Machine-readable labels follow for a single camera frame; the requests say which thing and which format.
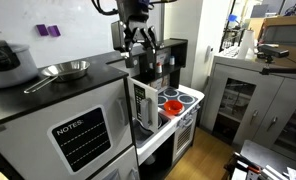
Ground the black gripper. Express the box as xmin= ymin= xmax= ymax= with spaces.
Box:
xmin=117 ymin=0 xmax=159 ymax=69

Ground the white toy microwave door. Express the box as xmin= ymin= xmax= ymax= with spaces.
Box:
xmin=127 ymin=76 xmax=160 ymax=134

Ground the orange plastic bowl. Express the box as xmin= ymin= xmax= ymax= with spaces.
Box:
xmin=163 ymin=99 xmax=185 ymax=116

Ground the small grey stove burner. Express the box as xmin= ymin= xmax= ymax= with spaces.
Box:
xmin=157 ymin=95 xmax=169 ymax=106
xmin=163 ymin=88 xmax=181 ymax=98

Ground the large grey stove burner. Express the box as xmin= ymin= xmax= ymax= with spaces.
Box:
xmin=177 ymin=94 xmax=196 ymax=105

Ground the dark grey stove panel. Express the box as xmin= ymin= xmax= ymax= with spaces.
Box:
xmin=156 ymin=87 xmax=200 ymax=117

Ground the white toy oven door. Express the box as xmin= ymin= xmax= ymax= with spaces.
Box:
xmin=172 ymin=114 xmax=200 ymax=163

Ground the grey metal glass-door cabinet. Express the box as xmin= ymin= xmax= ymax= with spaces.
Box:
xmin=201 ymin=53 xmax=296 ymax=166

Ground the white shaker orange cap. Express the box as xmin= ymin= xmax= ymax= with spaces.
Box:
xmin=155 ymin=61 xmax=163 ymax=75

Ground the toy kitchen unit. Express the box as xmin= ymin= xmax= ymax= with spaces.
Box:
xmin=0 ymin=37 xmax=206 ymax=180

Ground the steel frying pan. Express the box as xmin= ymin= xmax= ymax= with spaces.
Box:
xmin=23 ymin=59 xmax=91 ymax=95

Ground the grey sink basin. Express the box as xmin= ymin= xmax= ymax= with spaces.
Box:
xmin=133 ymin=114 xmax=172 ymax=148

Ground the purple cup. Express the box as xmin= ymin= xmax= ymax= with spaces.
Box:
xmin=47 ymin=24 xmax=62 ymax=38

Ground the purple magnet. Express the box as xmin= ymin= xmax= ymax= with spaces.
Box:
xmin=35 ymin=23 xmax=50 ymax=37

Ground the black notes chalkboard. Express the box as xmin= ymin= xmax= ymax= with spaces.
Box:
xmin=47 ymin=105 xmax=113 ymax=175

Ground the white paper towel roll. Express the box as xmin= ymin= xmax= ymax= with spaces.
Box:
xmin=236 ymin=29 xmax=256 ymax=61

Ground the steel saucepan with lid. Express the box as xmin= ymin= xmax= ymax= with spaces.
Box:
xmin=0 ymin=39 xmax=40 ymax=90

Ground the wooden crate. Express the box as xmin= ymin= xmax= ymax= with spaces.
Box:
xmin=247 ymin=14 xmax=296 ymax=48

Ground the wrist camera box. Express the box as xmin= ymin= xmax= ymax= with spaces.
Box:
xmin=110 ymin=19 xmax=128 ymax=53

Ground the black camera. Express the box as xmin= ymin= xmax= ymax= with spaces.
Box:
xmin=256 ymin=44 xmax=291 ymax=60

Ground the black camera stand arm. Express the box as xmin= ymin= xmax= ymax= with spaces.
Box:
xmin=259 ymin=54 xmax=296 ymax=76

